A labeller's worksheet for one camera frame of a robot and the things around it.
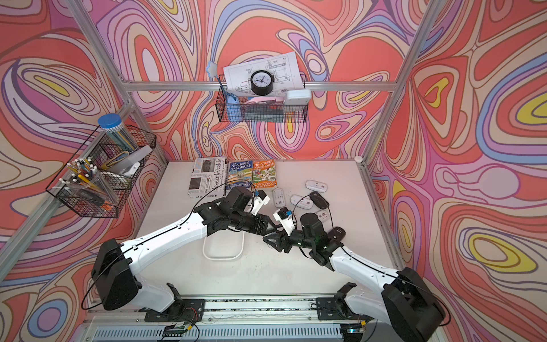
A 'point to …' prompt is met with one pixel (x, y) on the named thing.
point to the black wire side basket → (116, 165)
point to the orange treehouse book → (264, 174)
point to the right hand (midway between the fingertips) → (270, 238)
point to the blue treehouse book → (239, 174)
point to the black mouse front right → (337, 233)
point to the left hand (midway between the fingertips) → (274, 228)
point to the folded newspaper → (209, 173)
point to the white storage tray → (225, 244)
